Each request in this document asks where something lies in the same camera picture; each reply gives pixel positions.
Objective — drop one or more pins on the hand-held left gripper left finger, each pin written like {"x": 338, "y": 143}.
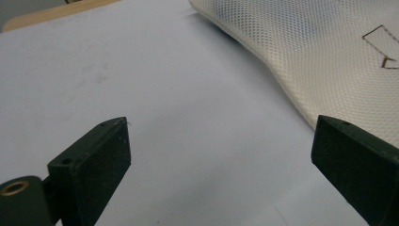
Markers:
{"x": 94, "y": 163}

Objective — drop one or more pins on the cream mesh laundry bag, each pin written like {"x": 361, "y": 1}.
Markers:
{"x": 313, "y": 50}

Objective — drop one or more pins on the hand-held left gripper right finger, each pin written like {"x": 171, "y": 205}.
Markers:
{"x": 357, "y": 163}

